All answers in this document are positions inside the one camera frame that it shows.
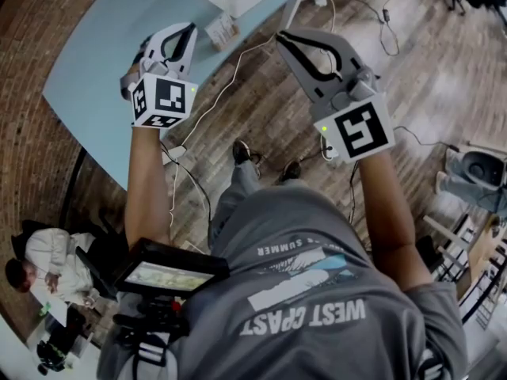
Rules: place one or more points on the black chest monitor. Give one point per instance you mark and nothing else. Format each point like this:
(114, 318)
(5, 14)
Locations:
(170, 271)

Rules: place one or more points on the white table leg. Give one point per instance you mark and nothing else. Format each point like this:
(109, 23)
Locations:
(174, 154)
(295, 8)

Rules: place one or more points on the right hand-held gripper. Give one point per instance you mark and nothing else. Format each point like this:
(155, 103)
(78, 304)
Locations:
(356, 129)

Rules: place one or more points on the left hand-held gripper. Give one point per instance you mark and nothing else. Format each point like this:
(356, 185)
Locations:
(166, 99)

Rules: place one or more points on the person's right forearm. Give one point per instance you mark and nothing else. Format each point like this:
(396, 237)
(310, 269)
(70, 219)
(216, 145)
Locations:
(384, 204)

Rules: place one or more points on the grey printed t-shirt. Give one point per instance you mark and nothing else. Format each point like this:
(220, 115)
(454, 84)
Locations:
(317, 350)

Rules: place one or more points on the person's left dark shoe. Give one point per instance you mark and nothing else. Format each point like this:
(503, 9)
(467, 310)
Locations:
(241, 153)

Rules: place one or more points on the grey round stool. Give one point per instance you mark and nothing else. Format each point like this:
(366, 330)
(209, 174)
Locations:
(481, 169)

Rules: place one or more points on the black metal shelf rack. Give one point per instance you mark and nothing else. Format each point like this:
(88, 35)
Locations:
(479, 275)

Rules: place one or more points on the person's left forearm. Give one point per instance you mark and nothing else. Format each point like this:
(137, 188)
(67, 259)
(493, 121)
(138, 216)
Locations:
(146, 184)

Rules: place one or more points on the chest-mounted phone on rig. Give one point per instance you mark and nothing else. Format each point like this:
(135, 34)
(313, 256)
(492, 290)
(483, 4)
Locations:
(154, 327)

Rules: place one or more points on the white side table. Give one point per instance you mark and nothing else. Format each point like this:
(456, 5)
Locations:
(57, 313)

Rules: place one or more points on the person's right dark shoe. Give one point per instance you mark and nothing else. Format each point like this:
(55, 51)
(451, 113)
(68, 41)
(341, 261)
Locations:
(291, 170)

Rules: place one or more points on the black backpack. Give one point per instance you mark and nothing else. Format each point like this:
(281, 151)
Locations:
(59, 346)

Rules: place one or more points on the person's dark shoe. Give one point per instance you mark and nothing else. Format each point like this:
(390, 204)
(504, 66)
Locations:
(241, 153)
(291, 170)

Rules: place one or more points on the small green object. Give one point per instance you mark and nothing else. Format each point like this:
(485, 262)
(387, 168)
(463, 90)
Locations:
(45, 309)

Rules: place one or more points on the grey trousers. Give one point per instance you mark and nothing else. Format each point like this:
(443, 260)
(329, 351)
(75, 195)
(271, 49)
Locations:
(237, 188)

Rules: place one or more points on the printed paper card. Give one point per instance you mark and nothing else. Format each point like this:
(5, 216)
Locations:
(222, 31)

